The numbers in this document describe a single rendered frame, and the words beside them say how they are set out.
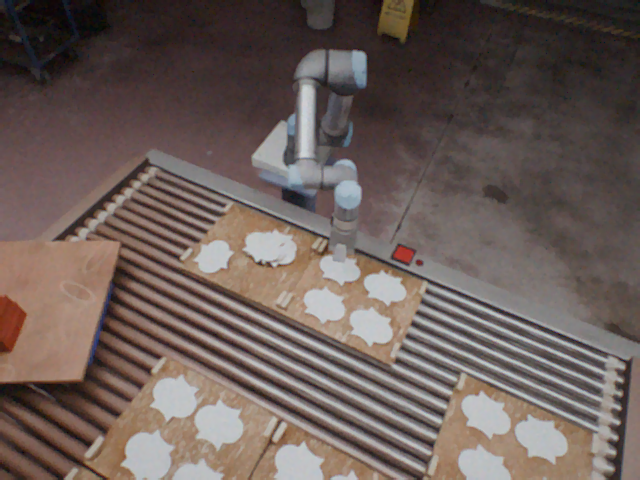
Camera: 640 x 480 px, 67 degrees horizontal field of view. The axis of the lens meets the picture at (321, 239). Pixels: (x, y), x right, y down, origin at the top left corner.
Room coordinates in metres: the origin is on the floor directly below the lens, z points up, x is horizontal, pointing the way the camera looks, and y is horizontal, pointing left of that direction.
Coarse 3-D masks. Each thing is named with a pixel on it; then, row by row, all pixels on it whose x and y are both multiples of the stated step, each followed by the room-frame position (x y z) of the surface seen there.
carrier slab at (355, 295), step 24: (312, 264) 1.06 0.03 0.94; (360, 264) 1.07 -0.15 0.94; (312, 288) 0.95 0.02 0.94; (336, 288) 0.96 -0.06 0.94; (360, 288) 0.96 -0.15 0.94; (408, 288) 0.98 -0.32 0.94; (288, 312) 0.85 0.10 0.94; (384, 312) 0.87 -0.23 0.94; (408, 312) 0.88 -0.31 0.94; (336, 336) 0.77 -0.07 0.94; (384, 360) 0.70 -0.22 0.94
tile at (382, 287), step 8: (368, 280) 0.99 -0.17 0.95; (376, 280) 0.99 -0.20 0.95; (384, 280) 1.00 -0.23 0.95; (392, 280) 1.00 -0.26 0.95; (400, 280) 1.00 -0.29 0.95; (368, 288) 0.96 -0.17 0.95; (376, 288) 0.96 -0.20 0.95; (384, 288) 0.96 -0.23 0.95; (392, 288) 0.96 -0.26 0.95; (400, 288) 0.97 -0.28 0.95; (368, 296) 0.93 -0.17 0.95; (376, 296) 0.93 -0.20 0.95; (384, 296) 0.93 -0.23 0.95; (392, 296) 0.93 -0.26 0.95; (400, 296) 0.93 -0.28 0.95
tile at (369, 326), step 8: (360, 312) 0.86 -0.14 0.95; (368, 312) 0.86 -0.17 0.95; (352, 320) 0.83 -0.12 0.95; (360, 320) 0.83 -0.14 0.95; (368, 320) 0.83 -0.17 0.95; (376, 320) 0.83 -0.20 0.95; (384, 320) 0.83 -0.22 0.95; (360, 328) 0.80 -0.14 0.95; (368, 328) 0.80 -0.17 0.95; (376, 328) 0.80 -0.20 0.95; (384, 328) 0.80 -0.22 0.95; (360, 336) 0.77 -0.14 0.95; (368, 336) 0.77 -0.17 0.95; (376, 336) 0.77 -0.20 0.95; (384, 336) 0.77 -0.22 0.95; (368, 344) 0.74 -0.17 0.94; (384, 344) 0.75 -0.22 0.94
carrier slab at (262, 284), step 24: (240, 216) 1.27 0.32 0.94; (216, 240) 1.14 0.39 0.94; (240, 240) 1.15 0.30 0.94; (312, 240) 1.17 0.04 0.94; (192, 264) 1.02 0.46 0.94; (240, 264) 1.04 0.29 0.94; (288, 264) 1.05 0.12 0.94; (240, 288) 0.93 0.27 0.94; (264, 288) 0.94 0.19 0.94; (288, 288) 0.94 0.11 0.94
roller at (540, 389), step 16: (128, 208) 1.30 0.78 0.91; (144, 208) 1.29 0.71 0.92; (160, 224) 1.23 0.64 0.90; (176, 224) 1.22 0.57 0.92; (416, 336) 0.80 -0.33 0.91; (432, 336) 0.80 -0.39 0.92; (448, 352) 0.75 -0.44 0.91; (464, 352) 0.75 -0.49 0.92; (480, 368) 0.71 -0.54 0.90; (496, 368) 0.70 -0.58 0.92; (528, 384) 0.65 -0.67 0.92; (544, 384) 0.66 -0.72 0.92; (560, 400) 0.61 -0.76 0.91; (576, 400) 0.61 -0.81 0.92; (592, 416) 0.57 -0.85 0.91; (608, 416) 0.56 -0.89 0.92
